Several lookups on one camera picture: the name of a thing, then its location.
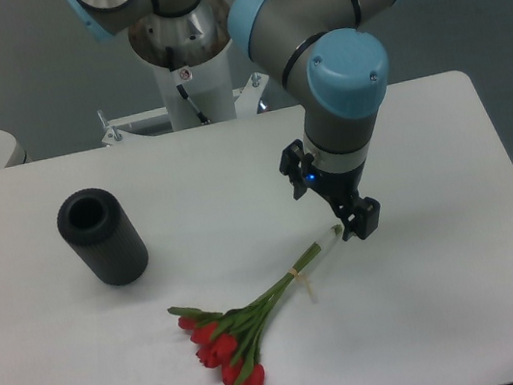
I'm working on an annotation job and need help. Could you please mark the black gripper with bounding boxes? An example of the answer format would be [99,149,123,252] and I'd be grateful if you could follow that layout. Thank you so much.
[279,139,381,242]

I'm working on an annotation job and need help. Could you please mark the red tulip bouquet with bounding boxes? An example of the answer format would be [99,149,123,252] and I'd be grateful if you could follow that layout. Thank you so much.
[167,224,343,385]

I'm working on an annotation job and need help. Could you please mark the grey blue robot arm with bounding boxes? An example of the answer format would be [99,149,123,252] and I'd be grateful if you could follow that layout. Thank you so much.
[66,0,400,239]

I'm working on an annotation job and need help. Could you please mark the black ribbed cylindrical vase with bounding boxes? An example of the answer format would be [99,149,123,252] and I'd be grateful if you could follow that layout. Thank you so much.
[56,188,149,286]

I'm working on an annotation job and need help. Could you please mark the white metal base frame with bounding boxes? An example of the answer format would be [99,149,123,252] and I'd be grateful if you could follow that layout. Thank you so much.
[97,71,270,147]

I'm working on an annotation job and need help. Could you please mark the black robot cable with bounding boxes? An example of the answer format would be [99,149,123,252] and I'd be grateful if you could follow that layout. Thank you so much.
[164,41,212,130]

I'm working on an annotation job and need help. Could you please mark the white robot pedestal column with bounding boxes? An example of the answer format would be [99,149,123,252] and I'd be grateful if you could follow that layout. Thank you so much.
[127,0,232,120]

